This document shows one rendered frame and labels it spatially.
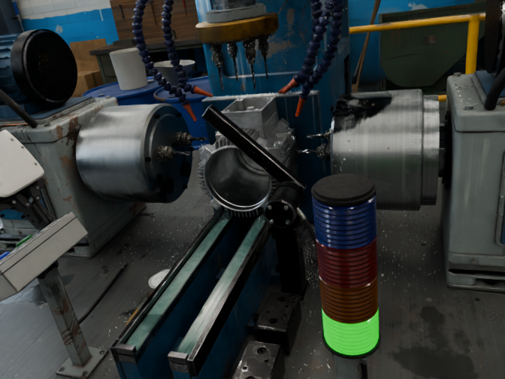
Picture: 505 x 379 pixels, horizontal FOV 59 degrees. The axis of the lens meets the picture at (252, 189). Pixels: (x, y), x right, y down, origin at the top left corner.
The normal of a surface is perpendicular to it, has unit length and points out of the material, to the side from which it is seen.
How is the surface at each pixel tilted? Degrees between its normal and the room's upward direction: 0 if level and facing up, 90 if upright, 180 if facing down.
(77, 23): 90
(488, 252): 90
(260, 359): 0
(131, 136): 51
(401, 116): 40
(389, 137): 58
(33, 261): 65
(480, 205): 90
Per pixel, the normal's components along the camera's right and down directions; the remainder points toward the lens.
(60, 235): 0.80, -0.36
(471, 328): -0.14, -0.90
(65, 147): 0.94, 0.02
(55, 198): -0.31, 0.44
